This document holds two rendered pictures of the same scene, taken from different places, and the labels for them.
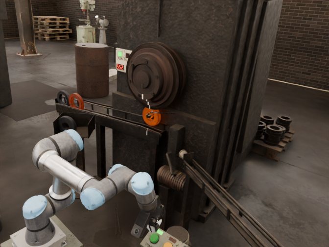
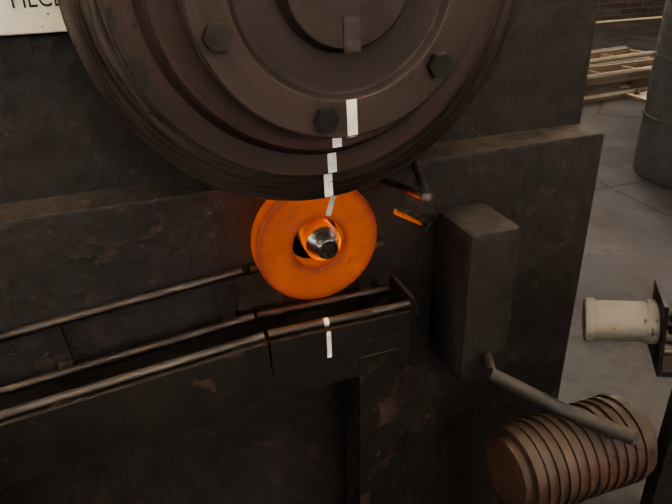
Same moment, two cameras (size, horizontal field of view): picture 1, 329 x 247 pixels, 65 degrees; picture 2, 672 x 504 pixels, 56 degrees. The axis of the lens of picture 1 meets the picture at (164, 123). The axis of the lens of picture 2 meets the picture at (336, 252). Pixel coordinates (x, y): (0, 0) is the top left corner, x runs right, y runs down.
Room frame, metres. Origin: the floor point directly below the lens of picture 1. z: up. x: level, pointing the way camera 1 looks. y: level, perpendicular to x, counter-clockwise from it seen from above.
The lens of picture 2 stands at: (1.36, 0.64, 1.16)
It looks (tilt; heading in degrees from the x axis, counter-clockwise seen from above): 27 degrees down; 308
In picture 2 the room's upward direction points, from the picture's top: 1 degrees counter-clockwise
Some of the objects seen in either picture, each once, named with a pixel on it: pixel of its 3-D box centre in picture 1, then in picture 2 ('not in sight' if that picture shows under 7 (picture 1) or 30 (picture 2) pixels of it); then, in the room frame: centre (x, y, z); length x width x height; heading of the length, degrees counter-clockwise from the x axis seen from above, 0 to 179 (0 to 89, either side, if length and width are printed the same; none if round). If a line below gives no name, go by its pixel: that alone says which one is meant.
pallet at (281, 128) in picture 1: (245, 121); not in sight; (3.35, -1.13, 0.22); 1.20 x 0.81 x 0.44; 55
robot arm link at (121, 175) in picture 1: (121, 179); not in sight; (0.82, 0.15, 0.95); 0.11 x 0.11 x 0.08; 55
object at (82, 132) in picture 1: (77, 157); not in sight; (1.85, 0.71, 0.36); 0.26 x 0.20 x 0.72; 92
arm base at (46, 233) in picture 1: (39, 228); not in sight; (1.03, 0.63, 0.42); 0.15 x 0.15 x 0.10
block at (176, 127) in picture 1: (176, 140); (470, 291); (1.69, -0.10, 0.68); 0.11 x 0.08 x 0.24; 147
